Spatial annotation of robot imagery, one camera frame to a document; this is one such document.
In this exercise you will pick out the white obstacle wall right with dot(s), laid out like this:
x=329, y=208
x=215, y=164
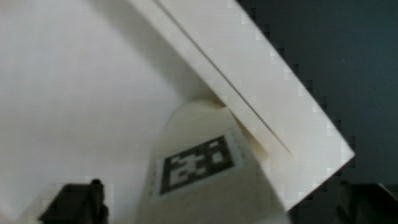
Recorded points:
x=307, y=151

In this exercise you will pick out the white leg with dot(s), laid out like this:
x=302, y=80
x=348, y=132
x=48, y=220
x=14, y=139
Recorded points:
x=206, y=186

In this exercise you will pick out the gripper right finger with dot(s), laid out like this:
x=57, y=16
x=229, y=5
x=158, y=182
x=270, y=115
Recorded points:
x=366, y=204

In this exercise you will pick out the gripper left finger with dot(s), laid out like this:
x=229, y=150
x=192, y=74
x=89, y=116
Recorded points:
x=76, y=207

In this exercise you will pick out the white square tabletop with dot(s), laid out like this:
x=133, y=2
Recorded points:
x=101, y=70

